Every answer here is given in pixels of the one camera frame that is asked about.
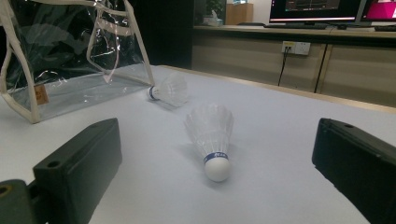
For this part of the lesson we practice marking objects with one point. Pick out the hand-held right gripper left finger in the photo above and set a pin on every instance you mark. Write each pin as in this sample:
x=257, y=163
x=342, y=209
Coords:
x=81, y=168

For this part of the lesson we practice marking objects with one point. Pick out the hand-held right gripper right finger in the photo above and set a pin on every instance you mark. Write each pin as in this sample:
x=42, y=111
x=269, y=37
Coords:
x=361, y=168

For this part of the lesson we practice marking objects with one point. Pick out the clear plastic bag beige trim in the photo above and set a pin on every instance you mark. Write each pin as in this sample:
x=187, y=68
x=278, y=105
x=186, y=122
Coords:
x=71, y=90

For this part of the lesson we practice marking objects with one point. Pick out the white feather shuttlecock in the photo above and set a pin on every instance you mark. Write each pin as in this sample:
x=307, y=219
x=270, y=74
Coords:
x=210, y=133
x=171, y=90

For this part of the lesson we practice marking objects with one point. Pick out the white table cover sheet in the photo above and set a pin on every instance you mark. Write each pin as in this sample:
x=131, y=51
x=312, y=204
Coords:
x=264, y=140

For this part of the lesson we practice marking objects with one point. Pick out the black keyboard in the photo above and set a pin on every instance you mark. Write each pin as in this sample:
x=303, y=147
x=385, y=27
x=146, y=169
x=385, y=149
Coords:
x=386, y=28

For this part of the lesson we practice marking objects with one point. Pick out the monitor with pink screen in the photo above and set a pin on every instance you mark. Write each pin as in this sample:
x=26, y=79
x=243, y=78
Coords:
x=381, y=9

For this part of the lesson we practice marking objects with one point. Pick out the beige wooden cabinet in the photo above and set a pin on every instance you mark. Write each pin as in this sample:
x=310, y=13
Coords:
x=243, y=59

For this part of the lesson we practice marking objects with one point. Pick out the black computer monitor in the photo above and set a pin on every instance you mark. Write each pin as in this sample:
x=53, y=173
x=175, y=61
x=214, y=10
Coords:
x=314, y=9

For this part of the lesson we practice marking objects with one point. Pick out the white wall socket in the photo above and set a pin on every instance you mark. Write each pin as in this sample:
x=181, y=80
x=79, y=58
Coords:
x=297, y=48

